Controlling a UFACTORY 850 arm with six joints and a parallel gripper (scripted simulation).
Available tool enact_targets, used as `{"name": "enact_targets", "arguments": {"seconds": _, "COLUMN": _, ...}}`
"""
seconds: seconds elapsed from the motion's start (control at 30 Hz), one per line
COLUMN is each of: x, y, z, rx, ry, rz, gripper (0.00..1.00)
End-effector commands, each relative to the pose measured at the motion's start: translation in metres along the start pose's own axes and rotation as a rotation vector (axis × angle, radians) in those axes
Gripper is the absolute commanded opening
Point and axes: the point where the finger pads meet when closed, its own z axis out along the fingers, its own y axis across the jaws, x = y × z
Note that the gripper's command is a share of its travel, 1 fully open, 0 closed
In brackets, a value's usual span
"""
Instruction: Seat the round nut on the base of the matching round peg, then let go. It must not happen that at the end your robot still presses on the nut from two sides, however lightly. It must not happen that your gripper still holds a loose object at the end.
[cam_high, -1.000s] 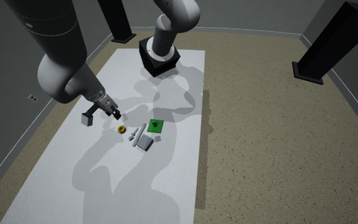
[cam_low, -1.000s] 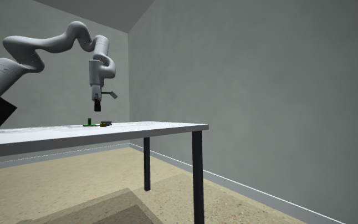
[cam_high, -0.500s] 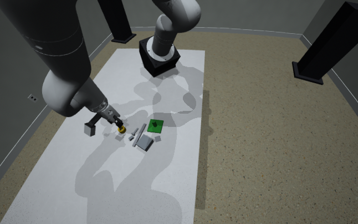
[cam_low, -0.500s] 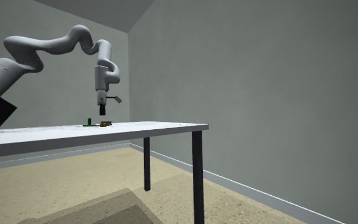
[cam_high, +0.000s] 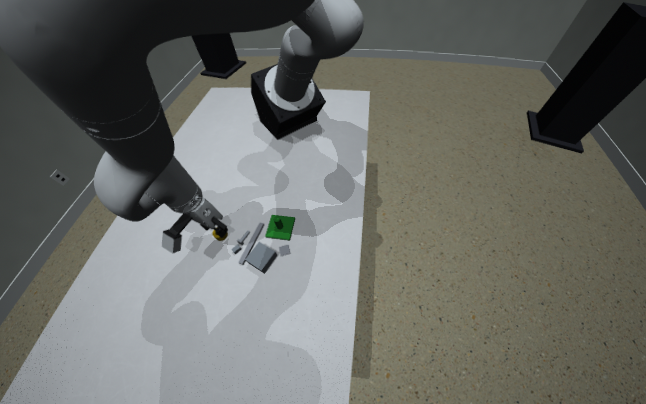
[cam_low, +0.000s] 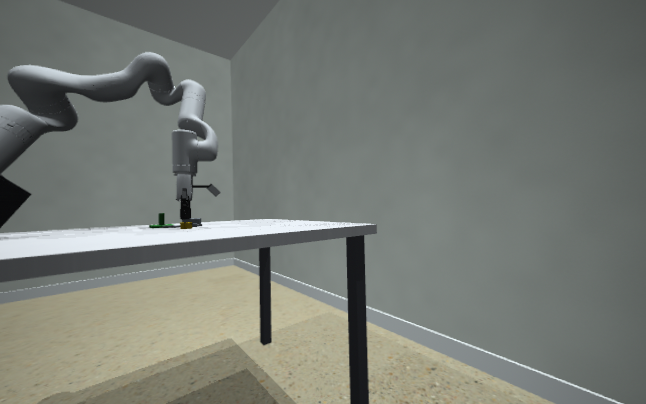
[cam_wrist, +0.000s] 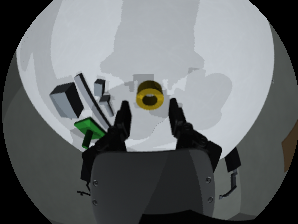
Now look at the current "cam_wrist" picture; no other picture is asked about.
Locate yellow round nut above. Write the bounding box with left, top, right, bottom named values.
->
left=136, top=80, right=164, bottom=110

